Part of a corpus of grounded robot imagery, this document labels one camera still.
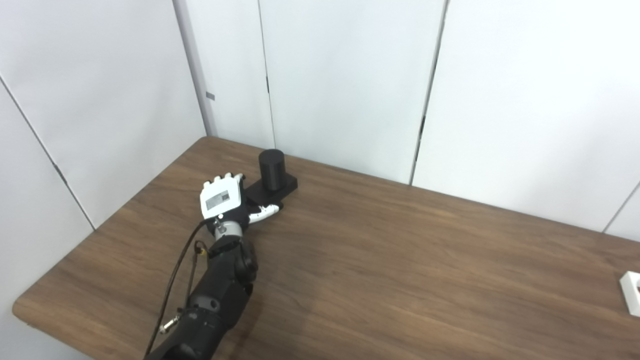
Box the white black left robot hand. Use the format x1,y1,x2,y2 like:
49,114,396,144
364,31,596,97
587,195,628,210
199,172,284,225

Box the black peg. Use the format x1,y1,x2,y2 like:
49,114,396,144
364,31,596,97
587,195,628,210
243,149,299,206

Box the white square piece with hole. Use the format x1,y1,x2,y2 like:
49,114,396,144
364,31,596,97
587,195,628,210
619,271,640,318

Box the thin left arm wire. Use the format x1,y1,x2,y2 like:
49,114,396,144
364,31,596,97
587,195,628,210
185,240,209,308

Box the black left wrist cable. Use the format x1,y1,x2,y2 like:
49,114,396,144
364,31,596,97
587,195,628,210
143,219,213,359

